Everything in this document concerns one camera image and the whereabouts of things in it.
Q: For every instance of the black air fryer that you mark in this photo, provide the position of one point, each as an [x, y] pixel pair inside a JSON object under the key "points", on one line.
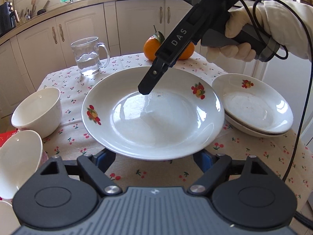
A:
{"points": [[6, 19]]}

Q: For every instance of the cherry print tablecloth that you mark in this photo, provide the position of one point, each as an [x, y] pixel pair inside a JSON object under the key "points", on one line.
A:
{"points": [[132, 171]]}

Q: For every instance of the white ceramic bowl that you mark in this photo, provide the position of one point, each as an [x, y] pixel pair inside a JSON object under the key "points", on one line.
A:
{"points": [[17, 166], [6, 217], [36, 117]]}

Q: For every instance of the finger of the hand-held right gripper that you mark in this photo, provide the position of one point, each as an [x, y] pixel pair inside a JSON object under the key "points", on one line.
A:
{"points": [[149, 83]]}

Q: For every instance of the bumpy orange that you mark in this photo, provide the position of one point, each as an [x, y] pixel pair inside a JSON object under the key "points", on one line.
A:
{"points": [[186, 52]]}

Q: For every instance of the red gift box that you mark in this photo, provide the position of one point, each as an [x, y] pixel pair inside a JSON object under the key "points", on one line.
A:
{"points": [[6, 138]]}

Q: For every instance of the person's right forearm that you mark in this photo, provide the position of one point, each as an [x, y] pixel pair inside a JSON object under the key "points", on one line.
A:
{"points": [[288, 22]]}

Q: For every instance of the person's right hand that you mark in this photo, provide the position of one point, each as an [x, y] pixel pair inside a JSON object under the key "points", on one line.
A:
{"points": [[249, 19]]}

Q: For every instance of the clear glass mug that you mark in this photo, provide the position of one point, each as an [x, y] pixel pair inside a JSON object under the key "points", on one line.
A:
{"points": [[85, 61]]}

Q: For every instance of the white stained plate fruit print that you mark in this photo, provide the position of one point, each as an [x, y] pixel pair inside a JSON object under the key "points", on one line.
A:
{"points": [[234, 123]]}

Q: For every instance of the white plate two fruit prints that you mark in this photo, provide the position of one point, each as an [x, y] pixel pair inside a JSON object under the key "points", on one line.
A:
{"points": [[171, 122]]}

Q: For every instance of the utensil holder with utensils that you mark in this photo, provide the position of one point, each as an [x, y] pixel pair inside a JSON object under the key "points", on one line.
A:
{"points": [[27, 17]]}

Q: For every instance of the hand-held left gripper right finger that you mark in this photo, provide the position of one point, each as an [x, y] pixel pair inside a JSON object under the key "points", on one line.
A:
{"points": [[205, 162]]}

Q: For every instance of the orange with green leaf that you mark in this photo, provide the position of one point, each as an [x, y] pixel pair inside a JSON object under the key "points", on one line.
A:
{"points": [[151, 50]]}

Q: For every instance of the small black pan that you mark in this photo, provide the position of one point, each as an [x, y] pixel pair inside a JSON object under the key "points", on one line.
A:
{"points": [[41, 11]]}

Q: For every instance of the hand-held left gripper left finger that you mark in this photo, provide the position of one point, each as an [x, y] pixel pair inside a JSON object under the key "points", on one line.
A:
{"points": [[104, 161]]}

